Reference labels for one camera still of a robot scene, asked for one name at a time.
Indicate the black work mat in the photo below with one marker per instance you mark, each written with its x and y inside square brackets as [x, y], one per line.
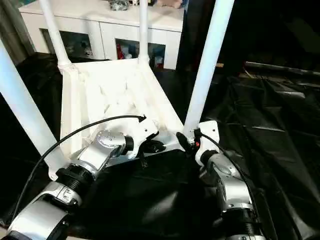
[262, 125]

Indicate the white glass-door cabinet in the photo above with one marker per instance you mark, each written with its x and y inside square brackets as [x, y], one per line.
[112, 25]

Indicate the beige plush toy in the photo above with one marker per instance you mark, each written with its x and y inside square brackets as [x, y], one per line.
[171, 3]

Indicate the black backdrop cloth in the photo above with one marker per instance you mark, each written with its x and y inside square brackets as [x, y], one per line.
[275, 25]

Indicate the grey patterned ornament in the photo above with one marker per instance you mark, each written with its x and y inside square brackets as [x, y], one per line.
[118, 4]

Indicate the small gold tag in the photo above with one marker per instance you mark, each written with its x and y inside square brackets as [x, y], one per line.
[220, 65]

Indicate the white plastic table top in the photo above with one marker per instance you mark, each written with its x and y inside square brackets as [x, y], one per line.
[112, 82]

